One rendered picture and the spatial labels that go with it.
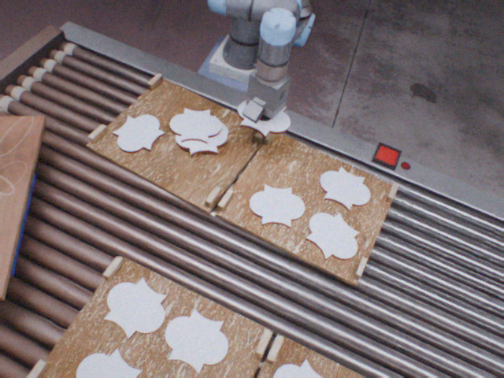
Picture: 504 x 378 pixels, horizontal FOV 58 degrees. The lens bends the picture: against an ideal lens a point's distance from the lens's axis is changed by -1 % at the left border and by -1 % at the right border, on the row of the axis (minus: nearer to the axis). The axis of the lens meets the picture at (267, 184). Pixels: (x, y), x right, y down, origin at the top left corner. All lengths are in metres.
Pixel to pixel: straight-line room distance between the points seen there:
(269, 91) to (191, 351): 0.63
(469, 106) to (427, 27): 0.84
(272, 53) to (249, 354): 0.67
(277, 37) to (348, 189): 0.50
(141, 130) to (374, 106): 1.91
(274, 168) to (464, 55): 2.62
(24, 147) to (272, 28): 0.68
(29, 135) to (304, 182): 0.74
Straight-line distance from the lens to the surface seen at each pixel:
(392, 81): 3.24
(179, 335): 1.07
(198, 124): 1.36
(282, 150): 1.37
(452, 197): 1.47
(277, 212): 1.22
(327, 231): 1.22
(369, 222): 1.28
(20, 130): 1.33
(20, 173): 1.24
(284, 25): 1.03
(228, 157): 1.33
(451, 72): 3.53
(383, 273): 1.24
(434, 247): 1.34
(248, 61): 1.62
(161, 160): 1.32
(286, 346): 1.09
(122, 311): 1.11
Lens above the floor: 1.97
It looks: 54 degrees down
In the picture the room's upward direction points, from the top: 11 degrees clockwise
